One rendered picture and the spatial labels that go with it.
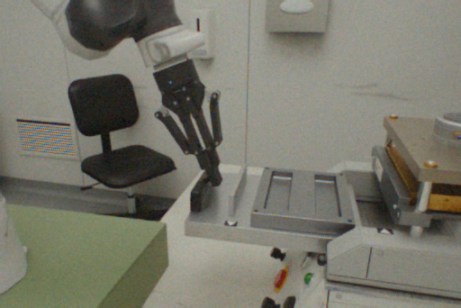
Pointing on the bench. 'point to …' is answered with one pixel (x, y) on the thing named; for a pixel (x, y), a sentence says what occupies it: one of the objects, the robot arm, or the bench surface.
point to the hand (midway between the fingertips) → (212, 167)
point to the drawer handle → (199, 192)
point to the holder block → (302, 202)
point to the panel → (291, 286)
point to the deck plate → (380, 215)
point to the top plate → (429, 146)
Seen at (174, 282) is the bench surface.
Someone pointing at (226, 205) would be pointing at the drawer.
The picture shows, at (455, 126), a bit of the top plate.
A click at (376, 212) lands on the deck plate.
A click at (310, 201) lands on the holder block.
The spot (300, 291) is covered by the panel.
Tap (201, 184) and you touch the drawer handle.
